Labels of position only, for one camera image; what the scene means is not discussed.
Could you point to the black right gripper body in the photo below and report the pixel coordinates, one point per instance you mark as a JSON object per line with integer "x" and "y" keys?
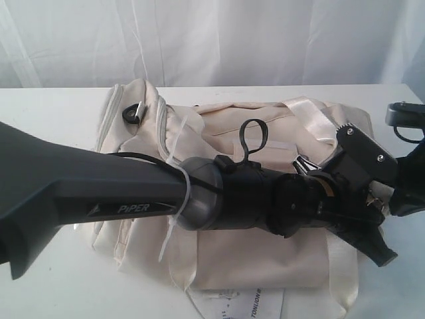
{"x": 408, "y": 195}

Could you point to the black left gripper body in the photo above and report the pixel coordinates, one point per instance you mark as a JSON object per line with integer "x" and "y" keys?
{"x": 300, "y": 201}

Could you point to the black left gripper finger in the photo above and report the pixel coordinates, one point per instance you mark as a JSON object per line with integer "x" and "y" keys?
{"x": 368, "y": 241}

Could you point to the cream duffel bag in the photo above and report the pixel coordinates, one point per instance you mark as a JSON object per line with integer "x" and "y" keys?
{"x": 317, "y": 271}

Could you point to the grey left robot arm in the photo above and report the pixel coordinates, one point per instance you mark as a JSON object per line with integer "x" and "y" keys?
{"x": 45, "y": 186}

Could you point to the white paper product tag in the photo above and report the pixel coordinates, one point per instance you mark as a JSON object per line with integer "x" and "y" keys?
{"x": 231, "y": 303}

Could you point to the white backdrop curtain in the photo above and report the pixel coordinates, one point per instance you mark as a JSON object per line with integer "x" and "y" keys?
{"x": 211, "y": 43}

